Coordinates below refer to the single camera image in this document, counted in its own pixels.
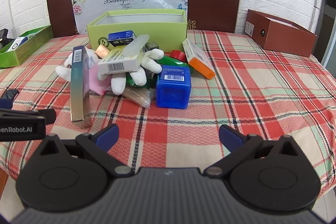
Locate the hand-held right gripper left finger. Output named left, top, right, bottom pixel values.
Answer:
left=33, top=124, right=134, bottom=180

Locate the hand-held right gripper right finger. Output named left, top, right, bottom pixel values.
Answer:
left=203, top=124, right=302, bottom=178

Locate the white sock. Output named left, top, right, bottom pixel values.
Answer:
left=56, top=49, right=163, bottom=95

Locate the tall teal silver box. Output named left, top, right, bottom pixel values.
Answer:
left=70, top=46, right=91, bottom=128

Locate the white box with barcode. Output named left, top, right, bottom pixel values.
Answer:
left=98, top=47, right=145, bottom=75

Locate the blue plastic container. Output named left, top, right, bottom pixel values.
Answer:
left=156, top=65, right=192, bottom=109

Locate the rose gold small box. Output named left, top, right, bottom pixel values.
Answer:
left=95, top=45, right=111, bottom=59

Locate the orange and white box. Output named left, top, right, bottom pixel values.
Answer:
left=182, top=38, right=216, bottom=80

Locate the translucent plastic case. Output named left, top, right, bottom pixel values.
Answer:
left=123, top=34, right=151, bottom=59

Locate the green package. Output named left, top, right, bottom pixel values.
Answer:
left=126, top=55, right=195, bottom=89

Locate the red tape roll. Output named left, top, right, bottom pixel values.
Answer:
left=170, top=50, right=187, bottom=63

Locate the small blue white box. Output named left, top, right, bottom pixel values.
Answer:
left=108, top=30, right=137, bottom=47

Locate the light green cardboard box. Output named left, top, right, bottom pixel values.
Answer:
left=87, top=9, right=188, bottom=51

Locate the plaid bedsheet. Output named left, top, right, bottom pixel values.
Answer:
left=0, top=30, right=336, bottom=199

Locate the green box lid tray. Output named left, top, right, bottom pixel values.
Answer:
left=0, top=25, right=54, bottom=69

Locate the white box with blue circle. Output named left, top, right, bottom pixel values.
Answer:
left=7, top=36, right=28, bottom=53

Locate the black item in tray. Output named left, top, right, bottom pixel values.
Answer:
left=0, top=28, right=10, bottom=51

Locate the brown cardboard box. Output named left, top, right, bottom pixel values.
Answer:
left=245, top=9, right=317, bottom=58

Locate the grey door frame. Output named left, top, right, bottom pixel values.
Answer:
left=314, top=0, right=336, bottom=67

